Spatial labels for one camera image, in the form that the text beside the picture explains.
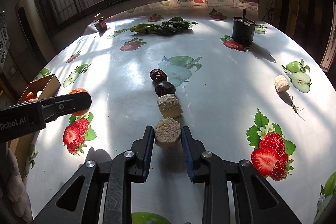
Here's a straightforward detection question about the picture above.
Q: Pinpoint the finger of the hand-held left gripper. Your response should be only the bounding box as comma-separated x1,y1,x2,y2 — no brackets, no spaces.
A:
39,92,92,124

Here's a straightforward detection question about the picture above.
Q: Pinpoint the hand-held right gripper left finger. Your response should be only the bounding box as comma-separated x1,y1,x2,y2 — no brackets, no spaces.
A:
33,125,155,224

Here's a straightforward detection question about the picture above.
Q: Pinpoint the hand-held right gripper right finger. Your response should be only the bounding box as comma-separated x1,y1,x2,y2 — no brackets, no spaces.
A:
181,126,302,224

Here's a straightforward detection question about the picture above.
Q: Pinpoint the brown cardboard box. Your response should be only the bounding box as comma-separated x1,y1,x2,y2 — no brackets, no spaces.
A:
16,73,61,105

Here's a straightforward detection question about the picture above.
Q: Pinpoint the person's left hand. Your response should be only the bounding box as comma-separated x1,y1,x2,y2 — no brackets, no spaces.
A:
0,148,32,222

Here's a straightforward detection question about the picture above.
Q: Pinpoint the dark purple plum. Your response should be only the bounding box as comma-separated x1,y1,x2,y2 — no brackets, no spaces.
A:
155,81,176,97

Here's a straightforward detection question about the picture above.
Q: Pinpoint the wrinkled red date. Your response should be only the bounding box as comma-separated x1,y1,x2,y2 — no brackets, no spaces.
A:
150,69,168,83

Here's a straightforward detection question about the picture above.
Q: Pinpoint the grey control panel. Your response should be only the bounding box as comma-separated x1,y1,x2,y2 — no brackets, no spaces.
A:
0,11,11,69

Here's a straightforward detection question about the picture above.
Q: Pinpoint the small dark red bottle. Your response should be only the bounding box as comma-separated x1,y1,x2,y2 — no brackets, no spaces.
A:
94,13,108,33

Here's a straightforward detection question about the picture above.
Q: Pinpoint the green plant stem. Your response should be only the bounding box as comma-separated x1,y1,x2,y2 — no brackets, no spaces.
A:
289,95,305,121

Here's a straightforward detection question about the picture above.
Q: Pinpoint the green leafy vegetable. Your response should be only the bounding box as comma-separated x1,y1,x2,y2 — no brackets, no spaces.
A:
129,17,198,36

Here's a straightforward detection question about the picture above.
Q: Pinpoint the black cylindrical container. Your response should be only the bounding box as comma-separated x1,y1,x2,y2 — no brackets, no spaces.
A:
232,9,256,46

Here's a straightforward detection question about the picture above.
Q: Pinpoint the stained-glass cabinet door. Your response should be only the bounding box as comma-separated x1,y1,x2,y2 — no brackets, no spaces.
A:
320,25,336,72

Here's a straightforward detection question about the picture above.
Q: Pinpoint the cream rounded frame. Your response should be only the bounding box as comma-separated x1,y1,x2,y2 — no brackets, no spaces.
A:
16,0,55,62

